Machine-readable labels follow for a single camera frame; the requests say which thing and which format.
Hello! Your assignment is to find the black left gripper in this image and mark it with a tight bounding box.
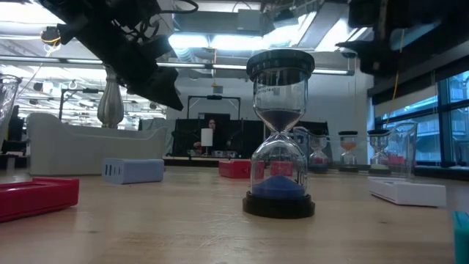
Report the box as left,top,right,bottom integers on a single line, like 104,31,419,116
67,0,184,110

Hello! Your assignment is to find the clear plastic bin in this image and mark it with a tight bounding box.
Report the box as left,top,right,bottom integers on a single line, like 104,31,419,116
0,74,23,147
292,122,419,177

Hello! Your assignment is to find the person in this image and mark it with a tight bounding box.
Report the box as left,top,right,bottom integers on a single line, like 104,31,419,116
193,117,230,157

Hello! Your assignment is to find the red box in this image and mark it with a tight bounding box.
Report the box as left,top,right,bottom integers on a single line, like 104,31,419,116
218,159,254,180
251,160,295,180

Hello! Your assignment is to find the black-capped hourglass white sand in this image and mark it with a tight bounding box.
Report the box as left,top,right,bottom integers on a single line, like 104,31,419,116
367,128,392,175

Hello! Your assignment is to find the teal digital timer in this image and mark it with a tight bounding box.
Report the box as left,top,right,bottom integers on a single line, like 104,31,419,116
451,210,469,264

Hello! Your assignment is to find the light blue box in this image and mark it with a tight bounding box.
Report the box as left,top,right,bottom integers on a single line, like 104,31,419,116
102,158,166,185

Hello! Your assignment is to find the red digital timer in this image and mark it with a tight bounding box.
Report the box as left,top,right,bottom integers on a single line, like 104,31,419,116
0,177,81,224

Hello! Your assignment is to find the white digital timer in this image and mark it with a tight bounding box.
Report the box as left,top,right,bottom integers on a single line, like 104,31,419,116
367,176,448,208

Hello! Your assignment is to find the black-capped hourglass indigo sand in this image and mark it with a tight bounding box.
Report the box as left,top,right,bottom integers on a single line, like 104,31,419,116
242,49,316,220

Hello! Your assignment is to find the grey plastic bin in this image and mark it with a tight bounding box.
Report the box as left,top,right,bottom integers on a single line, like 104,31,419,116
26,112,169,177

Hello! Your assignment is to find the black-capped hourglass blue sand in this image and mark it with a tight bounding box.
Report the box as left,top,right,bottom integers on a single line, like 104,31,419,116
307,133,331,174

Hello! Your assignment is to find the black partition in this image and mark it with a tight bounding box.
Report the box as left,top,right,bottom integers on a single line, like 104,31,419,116
171,117,330,162

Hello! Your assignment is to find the small white table lamp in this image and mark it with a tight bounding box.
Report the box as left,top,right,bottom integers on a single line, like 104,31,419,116
200,128,214,158

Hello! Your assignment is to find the black-capped hourglass orange sand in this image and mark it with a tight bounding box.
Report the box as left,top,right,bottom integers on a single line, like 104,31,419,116
337,131,359,173

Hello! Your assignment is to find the silver lamp base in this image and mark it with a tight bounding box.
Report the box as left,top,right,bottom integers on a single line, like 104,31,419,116
96,65,125,129

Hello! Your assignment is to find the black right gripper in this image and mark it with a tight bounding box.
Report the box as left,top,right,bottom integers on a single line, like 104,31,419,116
336,0,440,76

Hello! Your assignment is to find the black-capped hourglass red sand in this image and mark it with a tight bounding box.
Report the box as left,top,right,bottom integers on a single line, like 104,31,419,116
308,133,330,173

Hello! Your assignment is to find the blue glass window wall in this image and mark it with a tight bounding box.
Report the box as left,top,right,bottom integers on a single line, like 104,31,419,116
373,69,469,168

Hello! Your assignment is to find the black gantry frame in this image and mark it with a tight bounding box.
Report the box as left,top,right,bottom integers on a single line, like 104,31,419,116
186,95,242,120

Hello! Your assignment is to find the long ceiling light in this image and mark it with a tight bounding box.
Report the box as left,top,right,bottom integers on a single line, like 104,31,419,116
0,54,355,77

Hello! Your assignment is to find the grey ceiling air duct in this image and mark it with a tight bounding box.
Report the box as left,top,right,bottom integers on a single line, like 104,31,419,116
172,9,265,37

